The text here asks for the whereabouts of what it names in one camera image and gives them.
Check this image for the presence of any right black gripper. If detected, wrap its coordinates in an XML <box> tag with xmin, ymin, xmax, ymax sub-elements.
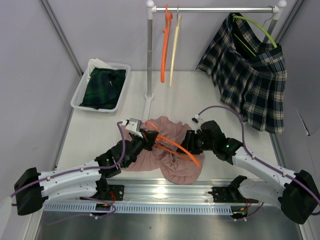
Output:
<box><xmin>176</xmin><ymin>130</ymin><xmax>216</xmax><ymax>155</ymax></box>

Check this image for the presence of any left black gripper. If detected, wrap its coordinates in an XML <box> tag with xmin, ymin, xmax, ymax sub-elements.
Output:
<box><xmin>123</xmin><ymin>128</ymin><xmax>158</xmax><ymax>168</ymax></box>

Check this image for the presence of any orange hanger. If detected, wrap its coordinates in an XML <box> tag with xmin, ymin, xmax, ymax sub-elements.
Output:
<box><xmin>160</xmin><ymin>4</ymin><xmax>173</xmax><ymax>83</ymax></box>
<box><xmin>142</xmin><ymin>116</ymin><xmax>204</xmax><ymax>170</ymax></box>

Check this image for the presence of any pink garment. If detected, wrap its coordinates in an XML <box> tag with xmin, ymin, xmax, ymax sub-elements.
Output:
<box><xmin>123</xmin><ymin>116</ymin><xmax>205</xmax><ymax>185</ymax></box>

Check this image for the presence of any navy plaid skirt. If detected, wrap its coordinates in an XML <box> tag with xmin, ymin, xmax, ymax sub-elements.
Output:
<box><xmin>196</xmin><ymin>13</ymin><xmax>287</xmax><ymax>134</ymax></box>

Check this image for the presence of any green hanger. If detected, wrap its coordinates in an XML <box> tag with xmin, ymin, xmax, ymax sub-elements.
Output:
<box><xmin>232</xmin><ymin>13</ymin><xmax>278</xmax><ymax>57</ymax></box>

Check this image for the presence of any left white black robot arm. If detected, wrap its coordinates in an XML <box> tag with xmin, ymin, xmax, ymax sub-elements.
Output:
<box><xmin>13</xmin><ymin>131</ymin><xmax>159</xmax><ymax>216</ymax></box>

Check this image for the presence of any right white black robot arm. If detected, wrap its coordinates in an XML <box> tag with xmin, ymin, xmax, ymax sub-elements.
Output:
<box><xmin>182</xmin><ymin>120</ymin><xmax>320</xmax><ymax>225</ymax></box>

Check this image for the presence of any cream hanger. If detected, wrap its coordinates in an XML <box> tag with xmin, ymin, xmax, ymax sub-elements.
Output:
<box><xmin>169</xmin><ymin>11</ymin><xmax>182</xmax><ymax>87</ymax></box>

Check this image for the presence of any dark green garment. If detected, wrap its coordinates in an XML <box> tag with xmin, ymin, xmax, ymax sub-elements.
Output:
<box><xmin>80</xmin><ymin>68</ymin><xmax>127</xmax><ymax>110</ymax></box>

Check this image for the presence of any white plastic basket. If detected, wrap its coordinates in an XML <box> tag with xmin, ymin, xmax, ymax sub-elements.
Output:
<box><xmin>70</xmin><ymin>62</ymin><xmax>131</xmax><ymax>113</ymax></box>

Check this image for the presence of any white cloth in basket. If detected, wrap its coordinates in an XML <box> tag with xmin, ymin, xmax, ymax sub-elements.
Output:
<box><xmin>87</xmin><ymin>58</ymin><xmax>113</xmax><ymax>82</ymax></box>

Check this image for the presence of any silver clothes rack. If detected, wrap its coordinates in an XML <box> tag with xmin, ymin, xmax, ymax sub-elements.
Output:
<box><xmin>142</xmin><ymin>0</ymin><xmax>287</xmax><ymax>122</ymax></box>

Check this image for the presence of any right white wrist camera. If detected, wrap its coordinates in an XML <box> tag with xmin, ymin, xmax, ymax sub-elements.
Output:
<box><xmin>191</xmin><ymin>114</ymin><xmax>203</xmax><ymax>125</ymax></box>

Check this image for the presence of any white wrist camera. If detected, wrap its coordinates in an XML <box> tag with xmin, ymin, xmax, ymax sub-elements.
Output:
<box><xmin>122</xmin><ymin>118</ymin><xmax>143</xmax><ymax>138</ymax></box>
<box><xmin>191</xmin><ymin>114</ymin><xmax>203</xmax><ymax>125</ymax></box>

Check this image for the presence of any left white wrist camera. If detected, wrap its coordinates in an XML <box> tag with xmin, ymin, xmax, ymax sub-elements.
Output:
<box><xmin>122</xmin><ymin>118</ymin><xmax>143</xmax><ymax>138</ymax></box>

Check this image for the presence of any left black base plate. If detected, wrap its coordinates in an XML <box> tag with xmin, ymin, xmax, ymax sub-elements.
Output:
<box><xmin>91</xmin><ymin>184</ymin><xmax>125</xmax><ymax>202</ymax></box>

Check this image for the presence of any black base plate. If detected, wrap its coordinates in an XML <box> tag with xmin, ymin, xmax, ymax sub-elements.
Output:
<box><xmin>207</xmin><ymin>186</ymin><xmax>259</xmax><ymax>204</ymax></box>
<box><xmin>91</xmin><ymin>184</ymin><xmax>125</xmax><ymax>202</ymax></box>

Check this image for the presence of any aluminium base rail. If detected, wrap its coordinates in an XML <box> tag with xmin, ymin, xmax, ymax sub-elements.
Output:
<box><xmin>42</xmin><ymin>177</ymin><xmax>288</xmax><ymax>206</ymax></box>

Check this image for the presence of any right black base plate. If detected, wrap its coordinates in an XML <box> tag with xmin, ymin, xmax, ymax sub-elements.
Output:
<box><xmin>207</xmin><ymin>186</ymin><xmax>259</xmax><ymax>204</ymax></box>

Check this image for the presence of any white slotted cable duct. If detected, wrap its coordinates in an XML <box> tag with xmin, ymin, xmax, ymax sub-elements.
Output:
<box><xmin>44</xmin><ymin>202</ymin><xmax>233</xmax><ymax>216</ymax></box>

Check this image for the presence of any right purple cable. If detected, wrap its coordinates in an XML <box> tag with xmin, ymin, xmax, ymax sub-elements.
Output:
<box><xmin>198</xmin><ymin>105</ymin><xmax>320</xmax><ymax>222</ymax></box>

